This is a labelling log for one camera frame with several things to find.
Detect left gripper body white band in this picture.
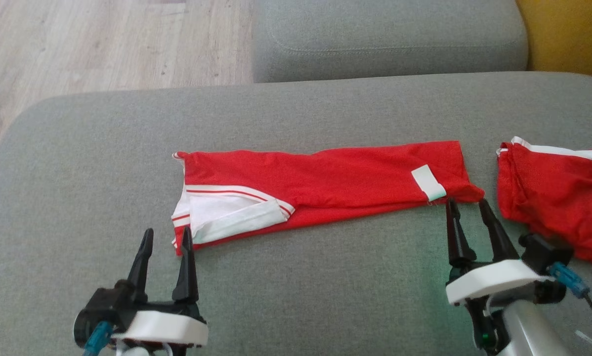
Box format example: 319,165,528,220
110,299,209,351

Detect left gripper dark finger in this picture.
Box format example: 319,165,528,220
171,226,200,304
127,228,155,303

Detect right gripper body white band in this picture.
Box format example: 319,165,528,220
445,259,557,306

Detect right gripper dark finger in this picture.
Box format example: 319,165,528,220
445,198,477,267
477,199,521,264

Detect red shorts with white trim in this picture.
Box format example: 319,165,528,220
496,136,592,272

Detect red basketball jersey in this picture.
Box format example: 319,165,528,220
171,140,485,257

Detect large grey sofa seat cushion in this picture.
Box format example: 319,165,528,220
0,72,592,356

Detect yellow upholstered cushion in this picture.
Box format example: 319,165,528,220
516,0,592,83

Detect small grey sofa cushion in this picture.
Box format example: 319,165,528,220
253,0,530,83

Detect left blue cable connector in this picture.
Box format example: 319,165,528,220
82,320,115,356

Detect blue cable connector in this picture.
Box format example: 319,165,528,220
82,320,115,356
547,262,591,299

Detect right blue cable connector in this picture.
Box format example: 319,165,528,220
547,262,591,299

